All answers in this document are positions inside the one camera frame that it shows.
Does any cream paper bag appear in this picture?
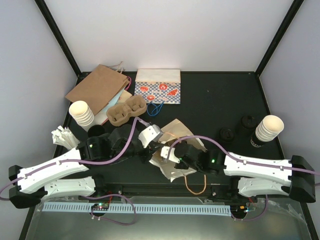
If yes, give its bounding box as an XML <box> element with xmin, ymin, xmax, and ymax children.
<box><xmin>149</xmin><ymin>119</ymin><xmax>207</xmax><ymax>196</ymax></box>

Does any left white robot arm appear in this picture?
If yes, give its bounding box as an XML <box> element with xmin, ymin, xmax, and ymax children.
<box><xmin>8</xmin><ymin>124</ymin><xmax>163</xmax><ymax>209</ymax></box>

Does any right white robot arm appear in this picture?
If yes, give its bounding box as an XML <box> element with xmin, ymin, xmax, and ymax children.
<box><xmin>170</xmin><ymin>140</ymin><xmax>316</xmax><ymax>203</ymax></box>

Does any light blue paper bag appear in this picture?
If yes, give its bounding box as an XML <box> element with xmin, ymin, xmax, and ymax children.
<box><xmin>108</xmin><ymin>89</ymin><xmax>132</xmax><ymax>105</ymax></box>

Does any small green circuit board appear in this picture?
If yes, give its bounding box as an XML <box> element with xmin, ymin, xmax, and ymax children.
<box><xmin>91</xmin><ymin>203</ymin><xmax>110</xmax><ymax>211</ymax></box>

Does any blue checkered bakery bag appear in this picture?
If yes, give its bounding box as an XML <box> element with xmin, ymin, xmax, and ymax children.
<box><xmin>134</xmin><ymin>68</ymin><xmax>181</xmax><ymax>117</ymax></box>

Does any left white cup stack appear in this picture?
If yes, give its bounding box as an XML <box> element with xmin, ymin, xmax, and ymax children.
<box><xmin>68</xmin><ymin>100</ymin><xmax>95</xmax><ymax>132</ymax></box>

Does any white cup stack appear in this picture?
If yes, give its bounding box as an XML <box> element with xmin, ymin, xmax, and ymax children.
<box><xmin>68</xmin><ymin>100</ymin><xmax>95</xmax><ymax>132</ymax></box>
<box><xmin>250</xmin><ymin>115</ymin><xmax>285</xmax><ymax>148</ymax></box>

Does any brown kraft paper bag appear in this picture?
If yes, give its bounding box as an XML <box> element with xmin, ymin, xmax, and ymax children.
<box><xmin>65</xmin><ymin>64</ymin><xmax>129</xmax><ymax>115</ymax></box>

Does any crumpled white paper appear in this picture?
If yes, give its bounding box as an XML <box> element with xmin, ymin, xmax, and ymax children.
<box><xmin>51</xmin><ymin>125</ymin><xmax>80</xmax><ymax>151</ymax></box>

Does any single black lid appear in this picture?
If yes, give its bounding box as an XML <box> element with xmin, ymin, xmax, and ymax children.
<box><xmin>217</xmin><ymin>127</ymin><xmax>235</xmax><ymax>144</ymax></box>

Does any right white cup stack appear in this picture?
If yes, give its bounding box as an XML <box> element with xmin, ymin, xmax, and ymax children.
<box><xmin>250</xmin><ymin>115</ymin><xmax>285</xmax><ymax>148</ymax></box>

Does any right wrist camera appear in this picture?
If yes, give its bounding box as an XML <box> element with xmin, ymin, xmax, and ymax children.
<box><xmin>160</xmin><ymin>146</ymin><xmax>180</xmax><ymax>164</ymax></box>

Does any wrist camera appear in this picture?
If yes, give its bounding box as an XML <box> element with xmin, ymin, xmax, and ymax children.
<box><xmin>138</xmin><ymin>124</ymin><xmax>163</xmax><ymax>149</ymax></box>
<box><xmin>160</xmin><ymin>146</ymin><xmax>180</xmax><ymax>164</ymax></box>

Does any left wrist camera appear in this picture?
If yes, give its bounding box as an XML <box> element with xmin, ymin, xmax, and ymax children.
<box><xmin>138</xmin><ymin>124</ymin><xmax>163</xmax><ymax>149</ymax></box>

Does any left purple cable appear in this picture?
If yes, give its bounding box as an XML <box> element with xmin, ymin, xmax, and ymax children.
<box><xmin>0</xmin><ymin>116</ymin><xmax>151</xmax><ymax>226</ymax></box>

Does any purple cable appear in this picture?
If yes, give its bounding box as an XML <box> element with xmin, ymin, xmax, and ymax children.
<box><xmin>167</xmin><ymin>135</ymin><xmax>320</xmax><ymax>222</ymax></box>
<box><xmin>0</xmin><ymin>116</ymin><xmax>151</xmax><ymax>226</ymax></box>

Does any light blue cable duct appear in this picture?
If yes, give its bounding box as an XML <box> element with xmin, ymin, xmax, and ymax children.
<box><xmin>42</xmin><ymin>202</ymin><xmax>231</xmax><ymax>217</ymax></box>

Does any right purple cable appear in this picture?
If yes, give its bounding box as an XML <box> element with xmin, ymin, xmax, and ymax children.
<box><xmin>167</xmin><ymin>135</ymin><xmax>320</xmax><ymax>222</ymax></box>

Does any left black frame post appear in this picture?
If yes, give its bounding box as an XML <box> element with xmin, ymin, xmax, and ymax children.
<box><xmin>34</xmin><ymin>0</ymin><xmax>82</xmax><ymax>77</ymax></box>

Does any black frame post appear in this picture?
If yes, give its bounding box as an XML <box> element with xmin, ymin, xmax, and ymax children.
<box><xmin>255</xmin><ymin>0</ymin><xmax>304</xmax><ymax>77</ymax></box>
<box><xmin>34</xmin><ymin>0</ymin><xmax>82</xmax><ymax>77</ymax></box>

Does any right black frame post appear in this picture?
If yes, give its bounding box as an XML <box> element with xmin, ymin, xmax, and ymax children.
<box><xmin>255</xmin><ymin>0</ymin><xmax>304</xmax><ymax>77</ymax></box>

